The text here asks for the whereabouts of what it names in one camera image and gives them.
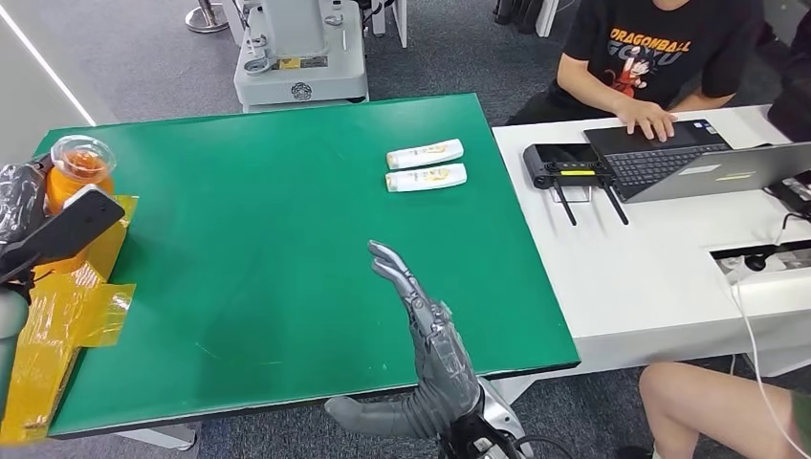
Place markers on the person's right hand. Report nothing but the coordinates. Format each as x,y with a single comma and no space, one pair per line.
646,120

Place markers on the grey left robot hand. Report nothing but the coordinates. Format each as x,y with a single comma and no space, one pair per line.
19,199

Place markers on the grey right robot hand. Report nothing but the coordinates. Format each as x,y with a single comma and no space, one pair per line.
443,374

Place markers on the orange bottle with clear cap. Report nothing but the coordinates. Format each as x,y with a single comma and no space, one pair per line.
79,168

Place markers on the white shampoo bottle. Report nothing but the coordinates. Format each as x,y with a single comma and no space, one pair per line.
426,178
423,154

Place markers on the laptop with silver lid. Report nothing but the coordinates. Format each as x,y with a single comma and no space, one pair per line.
659,161

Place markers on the person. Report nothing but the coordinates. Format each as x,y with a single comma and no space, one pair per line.
659,50

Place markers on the black controller with antennas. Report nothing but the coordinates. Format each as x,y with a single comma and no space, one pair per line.
561,163

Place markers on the yellow cardboard box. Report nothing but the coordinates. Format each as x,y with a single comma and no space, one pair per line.
57,329

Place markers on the black bulky object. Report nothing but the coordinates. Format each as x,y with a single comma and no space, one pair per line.
795,101

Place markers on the black flat device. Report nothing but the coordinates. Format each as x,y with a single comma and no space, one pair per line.
795,195

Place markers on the black plug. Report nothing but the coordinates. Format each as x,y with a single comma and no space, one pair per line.
755,262

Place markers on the metal stanchion base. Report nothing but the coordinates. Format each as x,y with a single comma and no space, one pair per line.
206,22

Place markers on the person's bare leg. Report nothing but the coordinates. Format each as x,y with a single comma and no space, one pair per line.
709,405

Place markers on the white machine base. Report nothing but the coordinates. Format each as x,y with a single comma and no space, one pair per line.
301,69

